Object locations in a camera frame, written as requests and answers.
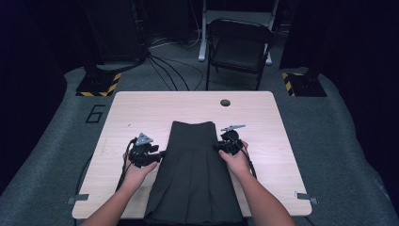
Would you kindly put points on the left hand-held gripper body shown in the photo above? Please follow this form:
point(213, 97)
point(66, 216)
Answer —
point(142, 153)

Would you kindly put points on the dark pleated skirt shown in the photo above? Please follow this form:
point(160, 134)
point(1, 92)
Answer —
point(193, 175)

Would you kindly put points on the dark cabinet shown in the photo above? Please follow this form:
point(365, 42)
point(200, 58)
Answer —
point(114, 31)

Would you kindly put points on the black stand with striped base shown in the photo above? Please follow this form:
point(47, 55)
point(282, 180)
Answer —
point(306, 84)
point(98, 82)

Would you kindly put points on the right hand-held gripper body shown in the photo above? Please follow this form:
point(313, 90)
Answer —
point(232, 141)

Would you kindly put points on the black folding chair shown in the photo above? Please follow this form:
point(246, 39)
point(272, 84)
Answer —
point(240, 47)

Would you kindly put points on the person's left hand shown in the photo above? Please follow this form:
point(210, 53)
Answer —
point(138, 174)

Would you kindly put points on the person's right hand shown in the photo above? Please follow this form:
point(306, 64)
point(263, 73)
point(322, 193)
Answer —
point(236, 163)

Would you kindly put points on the grey tape strip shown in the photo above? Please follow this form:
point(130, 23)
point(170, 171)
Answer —
point(78, 198)
point(306, 197)

